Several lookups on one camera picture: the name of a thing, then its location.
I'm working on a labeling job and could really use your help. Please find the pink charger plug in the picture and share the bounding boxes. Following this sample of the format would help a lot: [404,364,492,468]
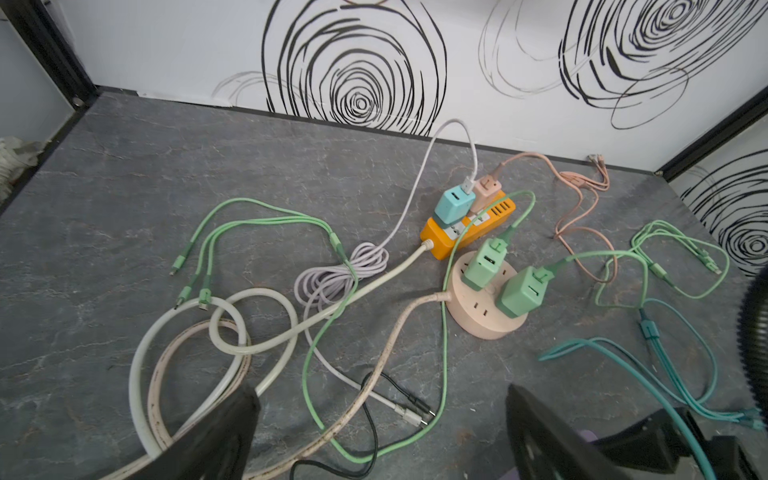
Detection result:
[470,175,501,214]

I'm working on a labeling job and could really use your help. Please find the purple power strip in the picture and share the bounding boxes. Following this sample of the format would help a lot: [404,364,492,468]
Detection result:
[578,430,598,443]

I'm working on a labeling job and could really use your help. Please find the teal charger with white cable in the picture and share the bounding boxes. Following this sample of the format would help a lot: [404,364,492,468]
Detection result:
[294,119,479,427]

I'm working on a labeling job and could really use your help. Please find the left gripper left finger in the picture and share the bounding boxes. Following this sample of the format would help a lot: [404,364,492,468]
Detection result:
[130,386,260,479]

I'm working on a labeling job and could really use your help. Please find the green cable bundle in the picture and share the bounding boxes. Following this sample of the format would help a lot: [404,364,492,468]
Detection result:
[169,190,536,466]

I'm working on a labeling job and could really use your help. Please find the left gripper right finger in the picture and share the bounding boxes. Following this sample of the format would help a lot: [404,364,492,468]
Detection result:
[505,384,628,480]

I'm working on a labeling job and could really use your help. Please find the teal multi-head cable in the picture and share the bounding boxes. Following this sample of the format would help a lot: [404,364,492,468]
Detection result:
[538,298,766,480]

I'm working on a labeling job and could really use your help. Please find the white power cords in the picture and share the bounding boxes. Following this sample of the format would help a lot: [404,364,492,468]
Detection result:
[95,238,436,480]

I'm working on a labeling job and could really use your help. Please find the round pink power strip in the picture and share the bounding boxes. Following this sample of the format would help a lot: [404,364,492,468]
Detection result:
[243,254,527,479]

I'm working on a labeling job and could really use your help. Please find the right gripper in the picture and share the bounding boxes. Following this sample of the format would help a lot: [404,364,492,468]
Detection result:
[592,408,760,480]

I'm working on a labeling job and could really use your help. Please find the pink charger cable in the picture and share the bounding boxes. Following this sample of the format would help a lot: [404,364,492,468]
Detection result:
[491,151,619,284]

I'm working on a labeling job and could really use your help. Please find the orange power strip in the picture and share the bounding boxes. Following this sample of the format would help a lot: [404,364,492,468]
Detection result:
[420,191,517,260]

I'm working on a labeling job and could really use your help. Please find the green plug adapter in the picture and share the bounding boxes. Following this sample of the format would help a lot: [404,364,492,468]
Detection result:
[495,266,555,318]
[462,237,508,291]

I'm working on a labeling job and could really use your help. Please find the black thin cable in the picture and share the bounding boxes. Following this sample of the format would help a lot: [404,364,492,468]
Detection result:
[287,371,436,480]

